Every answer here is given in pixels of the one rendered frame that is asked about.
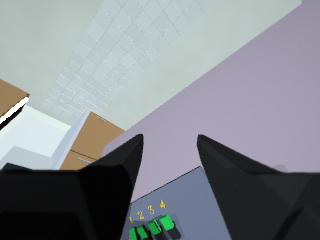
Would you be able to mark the grey switch panel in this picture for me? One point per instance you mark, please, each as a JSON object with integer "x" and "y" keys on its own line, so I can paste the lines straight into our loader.
{"x": 186, "y": 207}

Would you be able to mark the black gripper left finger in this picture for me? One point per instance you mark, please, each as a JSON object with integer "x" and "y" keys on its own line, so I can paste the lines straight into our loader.
{"x": 99, "y": 193}

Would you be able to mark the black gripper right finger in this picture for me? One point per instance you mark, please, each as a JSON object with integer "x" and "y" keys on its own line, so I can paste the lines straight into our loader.
{"x": 257, "y": 202}

